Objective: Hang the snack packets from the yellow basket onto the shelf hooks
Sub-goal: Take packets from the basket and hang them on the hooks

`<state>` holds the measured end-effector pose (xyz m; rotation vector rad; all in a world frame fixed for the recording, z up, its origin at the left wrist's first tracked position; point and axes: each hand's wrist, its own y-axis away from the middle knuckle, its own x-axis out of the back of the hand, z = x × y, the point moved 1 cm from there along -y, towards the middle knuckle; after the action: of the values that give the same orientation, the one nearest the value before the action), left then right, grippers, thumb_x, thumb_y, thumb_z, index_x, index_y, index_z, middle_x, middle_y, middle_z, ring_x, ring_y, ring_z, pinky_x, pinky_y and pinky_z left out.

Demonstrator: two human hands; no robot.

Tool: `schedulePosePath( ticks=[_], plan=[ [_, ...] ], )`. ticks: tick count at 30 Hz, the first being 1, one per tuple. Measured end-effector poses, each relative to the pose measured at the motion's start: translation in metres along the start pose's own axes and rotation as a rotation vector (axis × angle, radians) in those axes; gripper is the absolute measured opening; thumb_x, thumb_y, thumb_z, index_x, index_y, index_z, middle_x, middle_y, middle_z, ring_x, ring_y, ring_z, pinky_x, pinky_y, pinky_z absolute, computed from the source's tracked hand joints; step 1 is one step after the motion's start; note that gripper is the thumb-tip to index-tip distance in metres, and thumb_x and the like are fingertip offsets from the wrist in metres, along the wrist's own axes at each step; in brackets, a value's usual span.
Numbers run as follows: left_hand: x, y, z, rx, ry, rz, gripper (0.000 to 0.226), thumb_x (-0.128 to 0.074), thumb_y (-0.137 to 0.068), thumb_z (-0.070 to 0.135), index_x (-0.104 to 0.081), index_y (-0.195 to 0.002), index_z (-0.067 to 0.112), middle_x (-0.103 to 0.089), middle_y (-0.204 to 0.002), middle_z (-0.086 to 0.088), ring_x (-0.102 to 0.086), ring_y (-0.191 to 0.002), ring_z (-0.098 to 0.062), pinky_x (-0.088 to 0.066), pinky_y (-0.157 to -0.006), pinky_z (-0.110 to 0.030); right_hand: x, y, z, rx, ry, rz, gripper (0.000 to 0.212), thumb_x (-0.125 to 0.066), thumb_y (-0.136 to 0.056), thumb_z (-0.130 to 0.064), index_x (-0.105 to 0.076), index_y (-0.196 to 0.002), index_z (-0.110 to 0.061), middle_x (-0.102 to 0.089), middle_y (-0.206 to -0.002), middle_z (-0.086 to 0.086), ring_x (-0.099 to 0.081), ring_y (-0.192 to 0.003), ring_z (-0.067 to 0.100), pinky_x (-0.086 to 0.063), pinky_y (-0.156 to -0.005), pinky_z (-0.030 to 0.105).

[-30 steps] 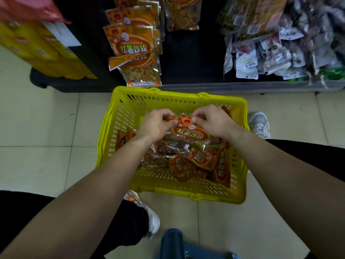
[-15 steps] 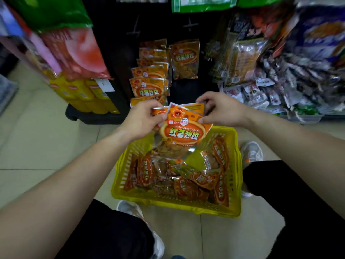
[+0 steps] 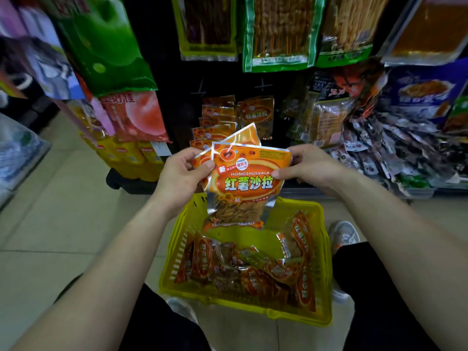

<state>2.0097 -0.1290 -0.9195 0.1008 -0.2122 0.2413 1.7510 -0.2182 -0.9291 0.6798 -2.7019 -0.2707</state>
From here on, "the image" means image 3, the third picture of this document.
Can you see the blue printed snack bag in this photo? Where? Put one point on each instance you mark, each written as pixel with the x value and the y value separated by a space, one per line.
pixel 420 91

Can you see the person's white shoe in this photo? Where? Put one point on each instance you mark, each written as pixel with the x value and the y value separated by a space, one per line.
pixel 343 233
pixel 183 310

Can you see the person's white left shoe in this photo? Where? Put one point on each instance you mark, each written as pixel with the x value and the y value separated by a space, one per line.
pixel 183 310

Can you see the strip of orange-beige packets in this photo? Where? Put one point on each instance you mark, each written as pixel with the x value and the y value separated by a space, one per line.
pixel 325 120

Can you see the person's right forearm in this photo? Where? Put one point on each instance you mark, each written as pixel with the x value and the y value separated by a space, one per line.
pixel 409 252

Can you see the cartoon print packet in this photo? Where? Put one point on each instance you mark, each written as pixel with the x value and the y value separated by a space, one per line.
pixel 51 65

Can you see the pile of orange snack packets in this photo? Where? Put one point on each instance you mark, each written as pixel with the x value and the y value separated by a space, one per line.
pixel 270 274

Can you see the hanging yellow red-label packets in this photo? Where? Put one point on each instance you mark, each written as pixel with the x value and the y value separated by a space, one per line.
pixel 124 160

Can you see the green-bordered skewer packet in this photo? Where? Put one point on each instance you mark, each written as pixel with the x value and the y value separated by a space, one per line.
pixel 283 32

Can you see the orange slanted sign strip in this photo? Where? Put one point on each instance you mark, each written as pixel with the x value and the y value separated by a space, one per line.
pixel 11 87

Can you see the blue printed sack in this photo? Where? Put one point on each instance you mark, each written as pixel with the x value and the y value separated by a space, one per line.
pixel 5 197

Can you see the yellow-edged dark stick packet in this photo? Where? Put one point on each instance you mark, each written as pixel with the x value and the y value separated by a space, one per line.
pixel 204 25

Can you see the pink peach print bag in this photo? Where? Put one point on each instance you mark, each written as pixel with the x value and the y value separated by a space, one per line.
pixel 139 116

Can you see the person's left hand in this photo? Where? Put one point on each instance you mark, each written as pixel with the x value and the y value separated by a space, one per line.
pixel 179 182

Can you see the green apple print bag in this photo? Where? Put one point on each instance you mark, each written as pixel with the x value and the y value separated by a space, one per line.
pixel 106 47

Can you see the person's black trousers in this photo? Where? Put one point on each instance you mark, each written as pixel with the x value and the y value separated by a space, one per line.
pixel 373 296

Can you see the black base plinth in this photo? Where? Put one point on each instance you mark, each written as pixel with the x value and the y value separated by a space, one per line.
pixel 128 184

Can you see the metal peg hook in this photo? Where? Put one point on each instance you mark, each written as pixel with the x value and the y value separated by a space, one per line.
pixel 199 92
pixel 263 85

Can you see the green vegetable snack packet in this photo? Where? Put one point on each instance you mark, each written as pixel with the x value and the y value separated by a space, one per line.
pixel 457 116

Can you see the yellow plastic shopping basket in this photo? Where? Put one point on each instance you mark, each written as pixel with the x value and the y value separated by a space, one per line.
pixel 323 281

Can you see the person's left forearm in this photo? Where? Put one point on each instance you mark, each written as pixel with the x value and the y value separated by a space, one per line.
pixel 95 285

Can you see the brown clear flat packet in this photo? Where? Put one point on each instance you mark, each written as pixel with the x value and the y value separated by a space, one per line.
pixel 427 32

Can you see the green stick snack packet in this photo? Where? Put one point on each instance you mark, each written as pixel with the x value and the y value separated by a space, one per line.
pixel 351 29

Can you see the pile of small white packets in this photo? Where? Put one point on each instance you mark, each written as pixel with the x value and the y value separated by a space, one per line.
pixel 391 153

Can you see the person's white right shoe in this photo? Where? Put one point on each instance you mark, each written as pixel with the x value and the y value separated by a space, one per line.
pixel 343 233

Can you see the white price card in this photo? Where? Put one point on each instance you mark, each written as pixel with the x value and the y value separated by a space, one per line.
pixel 161 149

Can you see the white printed sack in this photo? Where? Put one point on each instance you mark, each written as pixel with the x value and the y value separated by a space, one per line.
pixel 20 153

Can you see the person's right hand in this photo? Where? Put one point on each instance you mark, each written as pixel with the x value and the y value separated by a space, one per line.
pixel 314 168

